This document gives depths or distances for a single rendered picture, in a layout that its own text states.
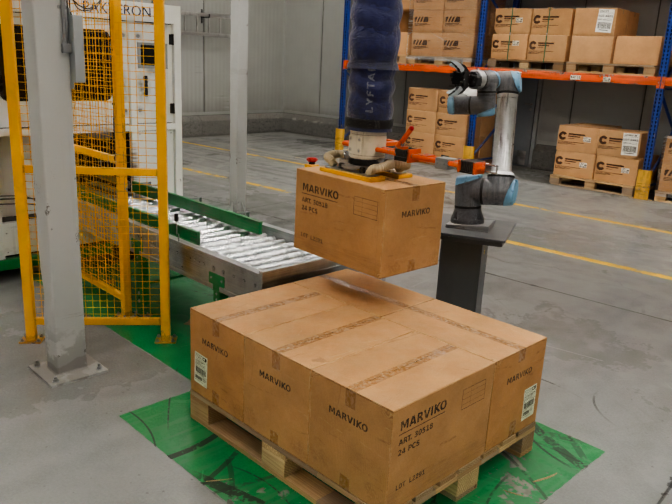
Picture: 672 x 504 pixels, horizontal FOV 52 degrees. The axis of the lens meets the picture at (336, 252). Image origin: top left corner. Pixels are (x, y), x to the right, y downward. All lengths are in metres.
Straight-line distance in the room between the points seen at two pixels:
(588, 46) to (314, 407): 8.49
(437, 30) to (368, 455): 9.62
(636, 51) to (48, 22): 8.12
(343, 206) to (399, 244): 0.31
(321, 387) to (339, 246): 0.87
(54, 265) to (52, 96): 0.81
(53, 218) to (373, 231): 1.55
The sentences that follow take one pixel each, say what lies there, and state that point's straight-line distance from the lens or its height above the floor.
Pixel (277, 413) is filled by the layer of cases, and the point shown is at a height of 0.29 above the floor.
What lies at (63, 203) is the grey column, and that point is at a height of 0.90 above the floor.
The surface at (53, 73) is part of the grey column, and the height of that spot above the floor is 1.51.
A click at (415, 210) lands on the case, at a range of 3.08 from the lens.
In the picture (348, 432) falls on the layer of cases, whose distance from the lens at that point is 2.48.
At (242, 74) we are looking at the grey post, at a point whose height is 1.45.
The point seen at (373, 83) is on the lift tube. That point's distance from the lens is 3.13.
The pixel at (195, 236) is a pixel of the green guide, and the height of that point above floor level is 0.61.
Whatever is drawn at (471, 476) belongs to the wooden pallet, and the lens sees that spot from 2.90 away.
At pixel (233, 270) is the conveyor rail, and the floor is 0.56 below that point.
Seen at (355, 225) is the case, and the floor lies 0.92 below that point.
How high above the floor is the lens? 1.64
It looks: 16 degrees down
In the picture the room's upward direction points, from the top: 3 degrees clockwise
